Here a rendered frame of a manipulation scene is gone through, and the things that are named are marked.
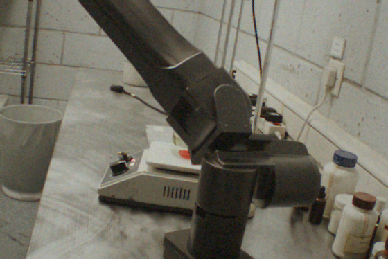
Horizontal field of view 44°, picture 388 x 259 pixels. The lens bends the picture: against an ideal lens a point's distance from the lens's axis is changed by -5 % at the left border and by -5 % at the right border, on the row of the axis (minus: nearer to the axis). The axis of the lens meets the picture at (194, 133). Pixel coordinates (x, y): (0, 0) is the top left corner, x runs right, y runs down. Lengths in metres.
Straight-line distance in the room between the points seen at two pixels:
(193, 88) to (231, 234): 0.15
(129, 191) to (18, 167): 1.65
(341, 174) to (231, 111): 0.49
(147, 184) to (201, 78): 0.39
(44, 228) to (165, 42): 0.38
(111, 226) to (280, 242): 0.28
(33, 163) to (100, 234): 1.71
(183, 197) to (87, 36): 2.44
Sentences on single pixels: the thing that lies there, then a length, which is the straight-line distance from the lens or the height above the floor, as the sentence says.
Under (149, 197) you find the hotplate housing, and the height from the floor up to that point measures 0.77.
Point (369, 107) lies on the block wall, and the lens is 1.16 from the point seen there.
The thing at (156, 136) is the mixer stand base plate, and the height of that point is 0.76.
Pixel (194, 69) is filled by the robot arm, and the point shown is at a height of 1.05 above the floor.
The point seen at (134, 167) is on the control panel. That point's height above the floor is 0.81.
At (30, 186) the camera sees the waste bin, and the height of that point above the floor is 0.08.
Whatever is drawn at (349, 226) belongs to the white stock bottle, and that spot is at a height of 0.81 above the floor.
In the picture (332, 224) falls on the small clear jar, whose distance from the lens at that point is 0.93.
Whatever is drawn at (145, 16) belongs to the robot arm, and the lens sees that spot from 0.55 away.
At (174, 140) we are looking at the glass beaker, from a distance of 0.89.
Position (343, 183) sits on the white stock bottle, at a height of 0.83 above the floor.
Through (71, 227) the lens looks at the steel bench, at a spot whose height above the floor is 0.75.
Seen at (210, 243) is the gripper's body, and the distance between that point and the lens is 0.51.
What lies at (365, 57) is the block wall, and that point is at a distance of 1.20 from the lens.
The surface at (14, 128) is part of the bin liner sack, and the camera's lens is 2.42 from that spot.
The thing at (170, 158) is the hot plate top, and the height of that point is 0.84.
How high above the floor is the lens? 1.14
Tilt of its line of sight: 17 degrees down
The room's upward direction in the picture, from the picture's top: 9 degrees clockwise
